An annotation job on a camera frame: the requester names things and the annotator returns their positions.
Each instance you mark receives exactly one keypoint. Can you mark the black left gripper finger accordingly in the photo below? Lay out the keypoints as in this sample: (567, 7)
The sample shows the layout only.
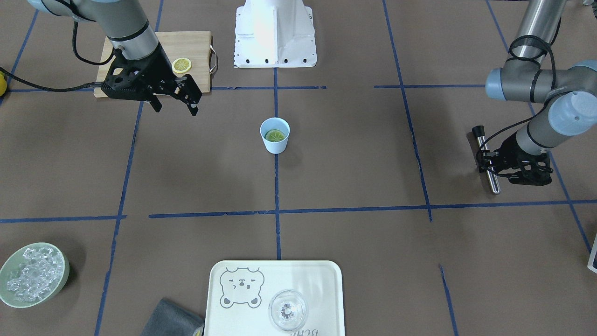
(494, 170)
(485, 155)

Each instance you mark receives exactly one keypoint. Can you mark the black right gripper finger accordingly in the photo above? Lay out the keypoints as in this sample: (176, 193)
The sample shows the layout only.
(188, 92)
(153, 100)

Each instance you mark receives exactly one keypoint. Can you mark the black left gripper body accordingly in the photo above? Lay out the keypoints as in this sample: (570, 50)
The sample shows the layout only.
(510, 151)

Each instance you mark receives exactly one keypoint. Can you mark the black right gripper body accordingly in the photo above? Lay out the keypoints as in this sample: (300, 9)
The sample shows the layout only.
(160, 70)

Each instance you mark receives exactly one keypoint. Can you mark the steel muddler black tip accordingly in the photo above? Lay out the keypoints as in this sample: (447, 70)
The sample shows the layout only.
(480, 137)

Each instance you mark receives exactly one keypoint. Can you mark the yellow lemon slice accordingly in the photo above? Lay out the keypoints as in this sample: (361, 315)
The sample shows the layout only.
(274, 136)

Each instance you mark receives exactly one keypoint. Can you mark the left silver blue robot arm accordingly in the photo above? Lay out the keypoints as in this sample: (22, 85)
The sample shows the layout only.
(529, 75)

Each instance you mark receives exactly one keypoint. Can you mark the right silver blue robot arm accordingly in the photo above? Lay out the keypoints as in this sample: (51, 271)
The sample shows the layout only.
(123, 22)

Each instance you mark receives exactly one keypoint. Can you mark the light blue paper cup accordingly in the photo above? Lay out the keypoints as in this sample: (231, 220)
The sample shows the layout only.
(277, 123)

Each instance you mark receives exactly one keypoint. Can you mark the white cup rack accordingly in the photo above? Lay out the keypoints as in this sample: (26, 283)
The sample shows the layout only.
(592, 262)

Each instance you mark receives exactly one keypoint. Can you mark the wooden cutting board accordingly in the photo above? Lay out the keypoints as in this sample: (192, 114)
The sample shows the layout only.
(195, 46)

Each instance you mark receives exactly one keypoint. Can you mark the green bowl of ice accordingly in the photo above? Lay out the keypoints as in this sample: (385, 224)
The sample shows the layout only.
(33, 274)

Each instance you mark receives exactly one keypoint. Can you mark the cream bear tray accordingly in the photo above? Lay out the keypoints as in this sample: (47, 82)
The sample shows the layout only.
(240, 292)

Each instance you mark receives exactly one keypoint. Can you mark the grey folded cloth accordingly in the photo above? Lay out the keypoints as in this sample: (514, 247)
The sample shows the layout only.
(169, 319)

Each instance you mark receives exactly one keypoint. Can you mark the clear wine glass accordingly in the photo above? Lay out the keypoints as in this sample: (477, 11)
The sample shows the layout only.
(288, 310)

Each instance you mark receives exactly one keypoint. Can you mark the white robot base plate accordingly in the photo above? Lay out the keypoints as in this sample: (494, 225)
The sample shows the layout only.
(274, 34)

